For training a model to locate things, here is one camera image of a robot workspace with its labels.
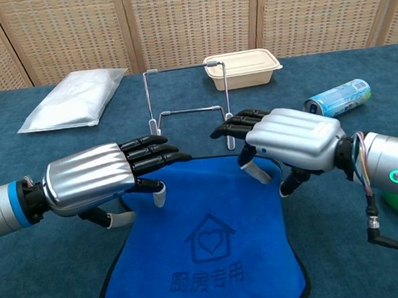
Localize blue towel with house print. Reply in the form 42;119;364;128
84;147;312;298

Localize beige lidded lunch box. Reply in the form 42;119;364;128
201;46;285;93

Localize light blue drink can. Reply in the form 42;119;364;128
301;77;374;121

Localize metal wire stand white feet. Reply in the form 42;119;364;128
141;60;238;159

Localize white plastic zip bag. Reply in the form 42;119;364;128
11;66;134;135

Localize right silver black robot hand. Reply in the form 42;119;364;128
208;99;359;204

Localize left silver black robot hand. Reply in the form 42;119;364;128
38;131;199;236

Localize teal tablecloth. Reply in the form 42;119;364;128
0;43;398;298

